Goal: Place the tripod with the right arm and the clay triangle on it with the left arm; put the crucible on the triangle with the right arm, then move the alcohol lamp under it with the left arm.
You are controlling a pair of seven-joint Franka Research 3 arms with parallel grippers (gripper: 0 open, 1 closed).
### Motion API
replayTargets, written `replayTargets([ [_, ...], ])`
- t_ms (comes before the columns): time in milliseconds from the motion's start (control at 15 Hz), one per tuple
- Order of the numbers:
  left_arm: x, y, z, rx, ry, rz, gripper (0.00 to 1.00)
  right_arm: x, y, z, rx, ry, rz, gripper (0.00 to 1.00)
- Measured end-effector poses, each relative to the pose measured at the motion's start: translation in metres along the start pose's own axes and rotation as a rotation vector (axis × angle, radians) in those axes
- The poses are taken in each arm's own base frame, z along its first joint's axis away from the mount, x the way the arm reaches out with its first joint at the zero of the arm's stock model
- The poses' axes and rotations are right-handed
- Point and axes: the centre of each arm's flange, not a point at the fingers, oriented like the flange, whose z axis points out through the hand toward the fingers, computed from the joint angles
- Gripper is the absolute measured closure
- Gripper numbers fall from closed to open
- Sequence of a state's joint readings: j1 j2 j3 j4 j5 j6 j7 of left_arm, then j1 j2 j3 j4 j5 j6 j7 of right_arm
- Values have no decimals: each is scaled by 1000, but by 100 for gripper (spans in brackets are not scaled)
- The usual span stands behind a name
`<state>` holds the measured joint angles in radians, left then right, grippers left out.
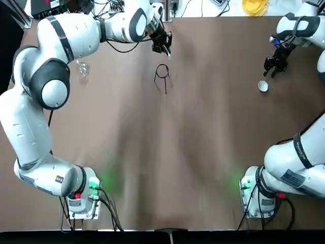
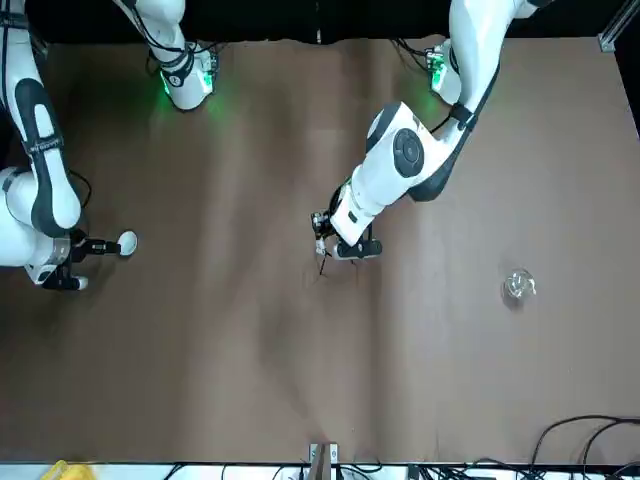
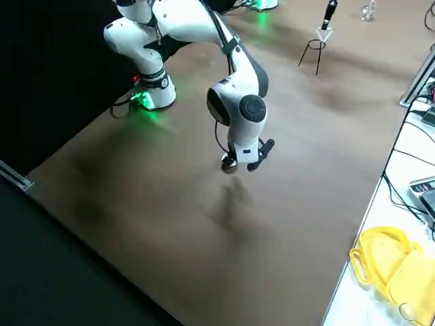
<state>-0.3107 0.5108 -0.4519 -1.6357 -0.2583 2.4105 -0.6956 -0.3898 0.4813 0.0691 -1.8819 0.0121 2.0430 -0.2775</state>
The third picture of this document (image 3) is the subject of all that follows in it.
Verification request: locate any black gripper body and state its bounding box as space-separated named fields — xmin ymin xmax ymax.
xmin=247 ymin=137 xmax=276 ymax=172

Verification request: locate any white clay triangle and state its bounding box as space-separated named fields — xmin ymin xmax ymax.
xmin=315 ymin=28 xmax=336 ymax=44

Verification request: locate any white porcelain crucible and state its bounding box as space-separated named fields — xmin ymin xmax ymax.
xmin=221 ymin=156 xmax=239 ymax=173

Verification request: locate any black metal tripod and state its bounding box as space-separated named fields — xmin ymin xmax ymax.
xmin=298 ymin=38 xmax=328 ymax=76

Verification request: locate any grey calculator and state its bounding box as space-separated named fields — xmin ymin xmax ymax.
xmin=408 ymin=178 xmax=435 ymax=204

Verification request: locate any yellow plastic case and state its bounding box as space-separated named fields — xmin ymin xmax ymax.
xmin=349 ymin=225 xmax=435 ymax=326

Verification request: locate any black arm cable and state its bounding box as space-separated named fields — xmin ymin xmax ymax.
xmin=203 ymin=8 xmax=241 ymax=160

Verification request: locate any aluminium profile post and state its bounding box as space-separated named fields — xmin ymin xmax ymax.
xmin=399 ymin=50 xmax=435 ymax=107

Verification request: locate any black base cable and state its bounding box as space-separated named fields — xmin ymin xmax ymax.
xmin=110 ymin=90 xmax=145 ymax=120

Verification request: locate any aluminium frame rail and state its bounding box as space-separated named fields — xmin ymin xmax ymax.
xmin=0 ymin=160 xmax=35 ymax=194

